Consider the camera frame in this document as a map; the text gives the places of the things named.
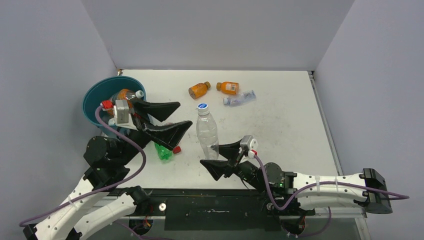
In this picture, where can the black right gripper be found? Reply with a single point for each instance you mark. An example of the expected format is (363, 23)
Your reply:
(217, 167)

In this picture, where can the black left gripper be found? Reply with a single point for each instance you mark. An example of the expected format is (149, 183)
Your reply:
(168, 134)

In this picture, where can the clear bottle blue cap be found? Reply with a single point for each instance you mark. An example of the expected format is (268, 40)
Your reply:
(207, 132)

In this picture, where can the large orange label bottle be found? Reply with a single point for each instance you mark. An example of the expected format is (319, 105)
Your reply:
(124, 94)

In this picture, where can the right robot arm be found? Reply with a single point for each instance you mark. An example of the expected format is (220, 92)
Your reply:
(291, 192)

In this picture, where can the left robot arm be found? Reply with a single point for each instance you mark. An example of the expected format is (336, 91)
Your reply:
(108, 158)

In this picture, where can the teal plastic bin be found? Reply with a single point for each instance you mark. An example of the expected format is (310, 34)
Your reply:
(102, 91)

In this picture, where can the red cap small bottle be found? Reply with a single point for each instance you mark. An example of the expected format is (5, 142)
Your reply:
(176, 150)

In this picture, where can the green plastic bottle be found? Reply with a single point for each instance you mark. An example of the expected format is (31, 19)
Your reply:
(163, 153)

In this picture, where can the small orange juice bottle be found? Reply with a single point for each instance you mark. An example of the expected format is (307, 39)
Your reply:
(199, 90)

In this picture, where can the crushed clear water bottle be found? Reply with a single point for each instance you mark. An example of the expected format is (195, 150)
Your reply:
(239, 99)

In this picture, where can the orange bottle with barcode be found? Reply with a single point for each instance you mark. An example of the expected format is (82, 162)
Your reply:
(227, 87)

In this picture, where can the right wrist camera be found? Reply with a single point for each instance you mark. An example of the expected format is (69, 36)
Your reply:
(249, 146)

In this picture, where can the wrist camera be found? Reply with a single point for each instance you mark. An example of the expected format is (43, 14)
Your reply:
(121, 112)
(249, 146)

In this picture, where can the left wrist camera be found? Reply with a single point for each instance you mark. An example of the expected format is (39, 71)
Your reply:
(121, 112)

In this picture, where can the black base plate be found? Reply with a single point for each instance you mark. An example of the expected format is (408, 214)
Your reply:
(218, 210)

